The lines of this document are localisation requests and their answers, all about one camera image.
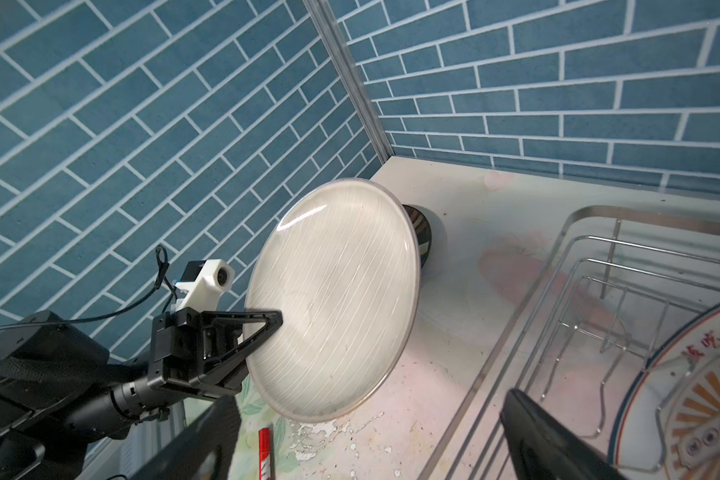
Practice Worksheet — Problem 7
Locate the chrome wire dish rack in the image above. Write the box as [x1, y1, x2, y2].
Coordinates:
[422, 204, 720, 479]

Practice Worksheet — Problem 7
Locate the black rimmed cream plate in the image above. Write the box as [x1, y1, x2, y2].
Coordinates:
[403, 205, 432, 267]

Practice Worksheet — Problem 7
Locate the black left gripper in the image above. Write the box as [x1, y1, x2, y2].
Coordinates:
[146, 308, 283, 400]

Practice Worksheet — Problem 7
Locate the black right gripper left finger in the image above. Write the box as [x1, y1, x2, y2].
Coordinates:
[131, 396, 242, 480]

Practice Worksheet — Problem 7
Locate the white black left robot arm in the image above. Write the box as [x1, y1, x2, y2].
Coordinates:
[0, 308, 283, 479]

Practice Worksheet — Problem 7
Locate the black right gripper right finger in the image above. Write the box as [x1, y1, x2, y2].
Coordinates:
[500, 388, 622, 480]

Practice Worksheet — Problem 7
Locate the orange sunburst white plate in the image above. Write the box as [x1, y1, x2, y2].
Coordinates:
[608, 304, 720, 479]

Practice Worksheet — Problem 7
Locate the grey ribbed plate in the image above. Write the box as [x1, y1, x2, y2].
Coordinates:
[245, 179, 421, 423]

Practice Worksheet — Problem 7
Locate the red white marker pen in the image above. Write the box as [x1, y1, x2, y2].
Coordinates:
[258, 426, 273, 480]

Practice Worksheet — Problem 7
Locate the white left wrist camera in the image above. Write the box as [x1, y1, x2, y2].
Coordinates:
[172, 259, 235, 312]

